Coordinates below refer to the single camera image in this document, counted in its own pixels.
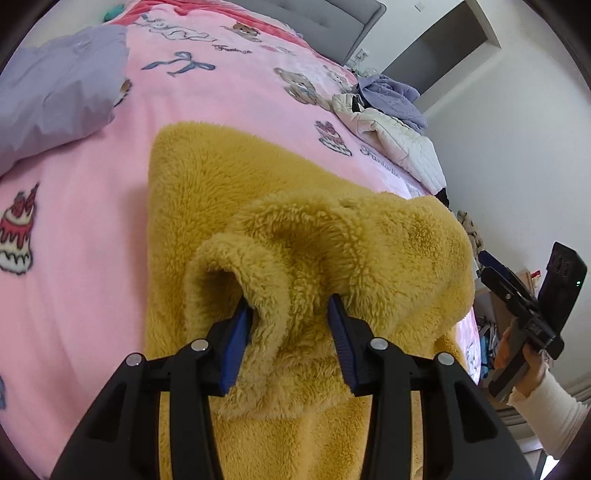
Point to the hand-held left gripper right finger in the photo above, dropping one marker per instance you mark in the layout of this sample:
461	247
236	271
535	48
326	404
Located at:
344	350

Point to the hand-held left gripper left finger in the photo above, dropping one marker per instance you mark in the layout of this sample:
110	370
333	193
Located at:
235	341

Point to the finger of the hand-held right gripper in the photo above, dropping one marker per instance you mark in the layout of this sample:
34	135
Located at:
489	259
503	286

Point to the yellow fleece hooded jacket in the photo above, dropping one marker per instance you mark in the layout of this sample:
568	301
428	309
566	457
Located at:
286	240

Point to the person's right forearm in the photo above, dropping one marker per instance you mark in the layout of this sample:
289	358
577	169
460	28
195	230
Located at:
554	410

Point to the person's right hand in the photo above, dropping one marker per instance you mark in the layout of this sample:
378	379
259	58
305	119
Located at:
535	369

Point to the brown plush clothing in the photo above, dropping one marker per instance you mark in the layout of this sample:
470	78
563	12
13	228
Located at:
471	230

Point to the grey and blue backpack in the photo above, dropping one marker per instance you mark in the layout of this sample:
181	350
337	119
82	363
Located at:
487	355

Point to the white puffer jacket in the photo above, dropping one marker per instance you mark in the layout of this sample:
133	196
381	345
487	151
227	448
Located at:
406	143

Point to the pink printed blanket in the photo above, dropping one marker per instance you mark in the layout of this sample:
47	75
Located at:
92	230

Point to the purple crumpled garment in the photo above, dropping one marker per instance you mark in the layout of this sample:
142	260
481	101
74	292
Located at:
392	94

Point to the grey upholstered bed headboard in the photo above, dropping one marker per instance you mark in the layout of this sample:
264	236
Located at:
323	23

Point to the lavender quilted cloth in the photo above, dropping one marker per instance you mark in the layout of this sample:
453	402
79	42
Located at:
60	87

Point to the teal plush toy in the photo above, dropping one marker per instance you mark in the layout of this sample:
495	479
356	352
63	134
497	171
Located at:
113	13

